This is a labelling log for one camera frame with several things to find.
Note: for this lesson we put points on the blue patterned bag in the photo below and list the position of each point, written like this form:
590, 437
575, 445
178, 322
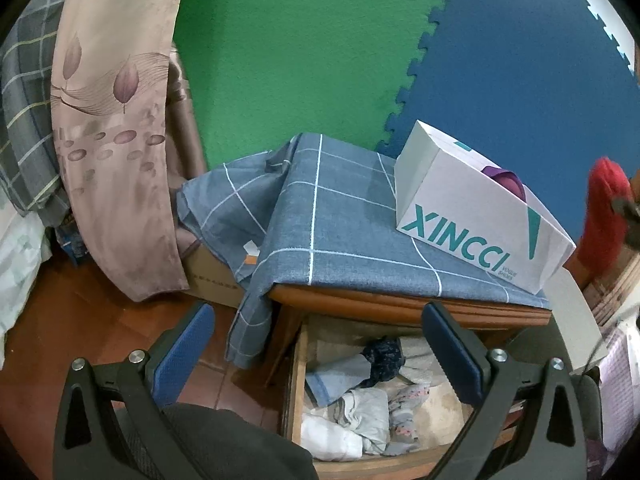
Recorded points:
70, 245

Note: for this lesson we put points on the blue checked cloth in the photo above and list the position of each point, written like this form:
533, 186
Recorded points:
350, 220

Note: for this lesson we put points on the white shoe box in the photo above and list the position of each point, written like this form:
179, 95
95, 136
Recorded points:
450, 210

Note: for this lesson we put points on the pink patterned garment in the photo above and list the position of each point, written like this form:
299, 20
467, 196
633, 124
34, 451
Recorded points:
620, 400

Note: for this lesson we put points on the beige floral curtain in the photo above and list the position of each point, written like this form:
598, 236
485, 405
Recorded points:
110, 160

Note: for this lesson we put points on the grey plaid blanket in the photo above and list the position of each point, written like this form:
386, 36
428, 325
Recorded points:
25, 110

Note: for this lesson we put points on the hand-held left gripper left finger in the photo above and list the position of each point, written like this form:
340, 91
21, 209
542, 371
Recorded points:
185, 355

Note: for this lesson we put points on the navy floral underwear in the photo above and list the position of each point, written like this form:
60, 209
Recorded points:
382, 362

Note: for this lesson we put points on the blue foam mat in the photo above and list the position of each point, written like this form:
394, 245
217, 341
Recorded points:
525, 85

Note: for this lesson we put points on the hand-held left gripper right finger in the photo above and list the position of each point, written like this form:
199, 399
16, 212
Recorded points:
450, 355

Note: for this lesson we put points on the purple underwear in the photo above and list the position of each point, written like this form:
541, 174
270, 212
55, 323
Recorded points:
510, 182

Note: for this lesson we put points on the cardboard box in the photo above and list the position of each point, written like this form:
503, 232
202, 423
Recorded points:
210, 275

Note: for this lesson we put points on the brown wooden bedpost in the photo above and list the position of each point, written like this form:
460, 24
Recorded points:
187, 125

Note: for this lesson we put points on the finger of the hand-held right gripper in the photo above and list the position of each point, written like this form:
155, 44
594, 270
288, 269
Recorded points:
631, 225

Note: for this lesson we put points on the white grey crumpled underwear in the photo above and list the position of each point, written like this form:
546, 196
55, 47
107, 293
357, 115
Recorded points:
365, 410

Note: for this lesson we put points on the green foam mat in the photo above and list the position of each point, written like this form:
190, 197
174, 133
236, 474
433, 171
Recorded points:
300, 60

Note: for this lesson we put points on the grey floral underwear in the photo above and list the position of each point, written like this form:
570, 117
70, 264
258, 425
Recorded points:
407, 420

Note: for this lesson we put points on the light blue underwear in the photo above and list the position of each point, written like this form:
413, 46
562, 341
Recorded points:
335, 377

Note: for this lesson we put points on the person's leg in dark trousers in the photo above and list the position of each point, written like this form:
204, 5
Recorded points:
240, 445

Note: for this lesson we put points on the red underwear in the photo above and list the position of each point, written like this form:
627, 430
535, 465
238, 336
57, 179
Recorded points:
605, 220

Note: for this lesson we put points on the wooden nightstand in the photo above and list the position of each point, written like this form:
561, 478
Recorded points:
400, 305

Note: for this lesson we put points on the wooden drawer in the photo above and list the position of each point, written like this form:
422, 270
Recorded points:
295, 385

